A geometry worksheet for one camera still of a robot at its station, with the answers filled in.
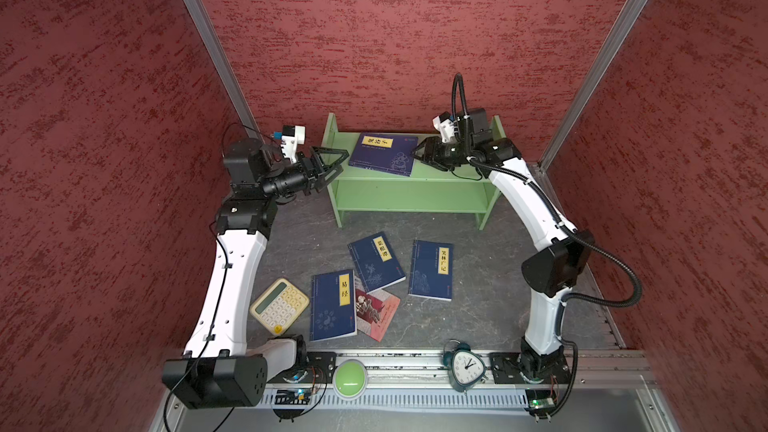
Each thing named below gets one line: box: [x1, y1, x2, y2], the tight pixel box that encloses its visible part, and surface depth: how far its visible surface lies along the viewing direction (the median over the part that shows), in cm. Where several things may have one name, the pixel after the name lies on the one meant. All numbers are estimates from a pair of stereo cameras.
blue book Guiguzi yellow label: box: [348, 133, 419, 177], surface depth 86 cm
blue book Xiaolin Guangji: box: [408, 240, 454, 302], surface depth 92 cm
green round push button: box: [333, 359, 368, 400], surface depth 72 cm
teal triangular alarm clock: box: [443, 339, 488, 394], surface depth 72 cm
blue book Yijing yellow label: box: [309, 269, 357, 342], surface depth 85 cm
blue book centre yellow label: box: [347, 231, 406, 295], surface depth 94 cm
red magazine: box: [354, 276, 401, 342], surface depth 85 cm
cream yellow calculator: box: [250, 278, 310, 336], surface depth 85 cm
